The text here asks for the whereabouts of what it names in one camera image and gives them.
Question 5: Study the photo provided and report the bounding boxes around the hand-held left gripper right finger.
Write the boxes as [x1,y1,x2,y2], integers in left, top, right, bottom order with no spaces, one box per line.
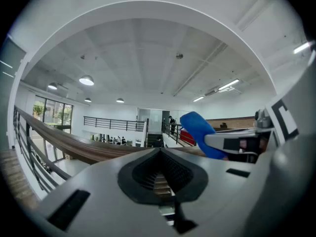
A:
[160,148,257,237]

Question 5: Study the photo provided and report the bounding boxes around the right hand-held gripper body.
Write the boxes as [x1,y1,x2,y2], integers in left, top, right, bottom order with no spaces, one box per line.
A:
[253,93,301,158]

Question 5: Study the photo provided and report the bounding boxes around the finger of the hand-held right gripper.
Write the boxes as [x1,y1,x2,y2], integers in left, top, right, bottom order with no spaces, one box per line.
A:
[203,129,259,157]

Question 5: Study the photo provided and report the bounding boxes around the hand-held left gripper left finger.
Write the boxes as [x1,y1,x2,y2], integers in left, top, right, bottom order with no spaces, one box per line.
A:
[37,148,177,237]

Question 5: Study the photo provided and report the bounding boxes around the blue cloth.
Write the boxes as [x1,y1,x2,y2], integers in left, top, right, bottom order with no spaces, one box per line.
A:
[179,111,229,160]

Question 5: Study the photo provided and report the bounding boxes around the wooden railing with black bars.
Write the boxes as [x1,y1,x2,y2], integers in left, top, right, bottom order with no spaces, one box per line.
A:
[13,105,230,199]

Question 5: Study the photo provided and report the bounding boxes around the black metal balcony railing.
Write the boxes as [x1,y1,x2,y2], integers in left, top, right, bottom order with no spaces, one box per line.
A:
[83,116,147,132]

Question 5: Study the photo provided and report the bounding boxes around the red table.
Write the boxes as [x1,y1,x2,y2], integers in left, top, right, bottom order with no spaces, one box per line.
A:
[179,129,196,144]

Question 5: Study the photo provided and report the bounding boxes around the ceiling air conditioner unit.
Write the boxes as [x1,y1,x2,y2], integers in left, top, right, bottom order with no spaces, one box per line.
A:
[204,85,242,97]

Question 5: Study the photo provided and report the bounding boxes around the black door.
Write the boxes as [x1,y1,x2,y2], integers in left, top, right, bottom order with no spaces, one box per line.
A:
[162,110,171,129]

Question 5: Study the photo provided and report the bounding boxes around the dark staircase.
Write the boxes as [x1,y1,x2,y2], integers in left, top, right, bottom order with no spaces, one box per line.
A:
[147,131,164,148]

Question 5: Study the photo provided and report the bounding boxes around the frosted glass partition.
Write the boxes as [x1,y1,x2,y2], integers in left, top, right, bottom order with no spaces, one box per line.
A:
[137,108,163,133]

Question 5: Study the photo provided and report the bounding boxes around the white ceiling conduit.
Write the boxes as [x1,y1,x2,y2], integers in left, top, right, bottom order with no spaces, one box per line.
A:
[172,42,229,97]

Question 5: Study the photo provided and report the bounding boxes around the black-framed glass entrance doors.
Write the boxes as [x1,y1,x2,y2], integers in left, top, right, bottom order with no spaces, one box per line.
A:
[33,96,74,133]

